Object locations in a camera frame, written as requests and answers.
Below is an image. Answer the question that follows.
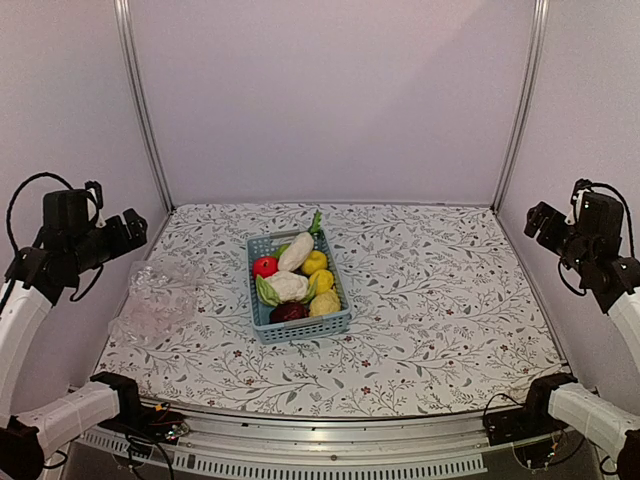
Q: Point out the white radish toy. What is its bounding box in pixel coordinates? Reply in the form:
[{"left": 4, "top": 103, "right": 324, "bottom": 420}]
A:
[{"left": 278, "top": 210, "right": 322, "bottom": 272}]

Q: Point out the clear zip top bag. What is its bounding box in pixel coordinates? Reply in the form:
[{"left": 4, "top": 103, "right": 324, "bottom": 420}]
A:
[{"left": 109, "top": 261, "right": 204, "bottom": 346}]

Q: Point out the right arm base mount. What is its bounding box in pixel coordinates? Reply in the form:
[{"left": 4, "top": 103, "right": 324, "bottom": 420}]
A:
[{"left": 483, "top": 407, "right": 567, "bottom": 470}]

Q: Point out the right aluminium frame post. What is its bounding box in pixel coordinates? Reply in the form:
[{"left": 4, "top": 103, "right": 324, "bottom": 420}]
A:
[{"left": 491, "top": 0, "right": 549, "bottom": 214}]

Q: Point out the yellow lemon toy top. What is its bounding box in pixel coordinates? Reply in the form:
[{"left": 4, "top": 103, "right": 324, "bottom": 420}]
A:
[{"left": 300, "top": 250, "right": 328, "bottom": 276}]

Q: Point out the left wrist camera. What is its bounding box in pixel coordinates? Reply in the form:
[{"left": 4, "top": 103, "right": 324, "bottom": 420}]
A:
[{"left": 84, "top": 180, "right": 106, "bottom": 228}]

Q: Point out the floral pattern table mat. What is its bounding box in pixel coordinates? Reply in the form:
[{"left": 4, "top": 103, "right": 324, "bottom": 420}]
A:
[{"left": 98, "top": 204, "right": 566, "bottom": 417}]

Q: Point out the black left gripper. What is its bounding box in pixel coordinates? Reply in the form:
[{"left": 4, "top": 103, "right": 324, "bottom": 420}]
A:
[{"left": 68, "top": 207, "right": 148, "bottom": 273}]

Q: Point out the red apple toy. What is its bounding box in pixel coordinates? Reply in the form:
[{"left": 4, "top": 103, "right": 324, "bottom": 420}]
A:
[{"left": 252, "top": 256, "right": 278, "bottom": 279}]

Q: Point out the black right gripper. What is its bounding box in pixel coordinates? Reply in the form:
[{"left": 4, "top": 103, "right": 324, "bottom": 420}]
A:
[{"left": 526, "top": 201, "right": 597, "bottom": 275}]

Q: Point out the left aluminium frame post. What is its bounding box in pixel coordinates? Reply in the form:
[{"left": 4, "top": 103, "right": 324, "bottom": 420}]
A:
[{"left": 113, "top": 0, "right": 175, "bottom": 213}]

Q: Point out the yellow lemon toy middle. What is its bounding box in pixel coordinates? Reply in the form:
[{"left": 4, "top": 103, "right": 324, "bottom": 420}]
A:
[{"left": 309, "top": 269, "right": 335, "bottom": 295}]

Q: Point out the aluminium frame post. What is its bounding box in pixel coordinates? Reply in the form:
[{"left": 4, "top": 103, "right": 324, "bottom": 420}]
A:
[
  {"left": 491, "top": 0, "right": 549, "bottom": 214},
  {"left": 113, "top": 0, "right": 175, "bottom": 213}
]

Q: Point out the front aluminium rail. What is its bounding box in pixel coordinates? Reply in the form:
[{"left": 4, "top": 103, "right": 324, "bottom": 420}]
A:
[{"left": 59, "top": 403, "right": 602, "bottom": 479}]

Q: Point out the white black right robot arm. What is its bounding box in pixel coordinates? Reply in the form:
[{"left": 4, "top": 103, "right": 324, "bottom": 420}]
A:
[{"left": 482, "top": 179, "right": 639, "bottom": 479}]

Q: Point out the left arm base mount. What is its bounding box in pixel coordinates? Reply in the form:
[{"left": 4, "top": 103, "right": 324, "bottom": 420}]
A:
[{"left": 99, "top": 402, "right": 190, "bottom": 445}]

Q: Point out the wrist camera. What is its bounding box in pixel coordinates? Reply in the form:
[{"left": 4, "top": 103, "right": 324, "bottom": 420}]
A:
[
  {"left": 84, "top": 180, "right": 106, "bottom": 228},
  {"left": 565, "top": 179, "right": 593, "bottom": 225}
]

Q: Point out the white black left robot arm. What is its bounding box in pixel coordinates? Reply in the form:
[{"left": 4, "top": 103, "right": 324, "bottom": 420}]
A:
[{"left": 1, "top": 181, "right": 149, "bottom": 479}]

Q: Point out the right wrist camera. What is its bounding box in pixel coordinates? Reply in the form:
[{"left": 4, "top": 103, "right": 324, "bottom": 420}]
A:
[{"left": 565, "top": 179, "right": 593, "bottom": 225}]

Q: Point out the blue plastic basket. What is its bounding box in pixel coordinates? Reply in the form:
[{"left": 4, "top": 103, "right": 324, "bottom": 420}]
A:
[{"left": 246, "top": 229, "right": 352, "bottom": 344}]

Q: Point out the yellow lemon toy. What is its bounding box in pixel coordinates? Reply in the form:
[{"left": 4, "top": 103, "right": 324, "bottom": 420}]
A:
[
  {"left": 309, "top": 269, "right": 335, "bottom": 295},
  {"left": 300, "top": 250, "right": 328, "bottom": 276}
]

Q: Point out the pale yellow round toy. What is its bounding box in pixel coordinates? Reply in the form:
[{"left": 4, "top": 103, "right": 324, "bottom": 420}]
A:
[{"left": 309, "top": 290, "right": 341, "bottom": 317}]

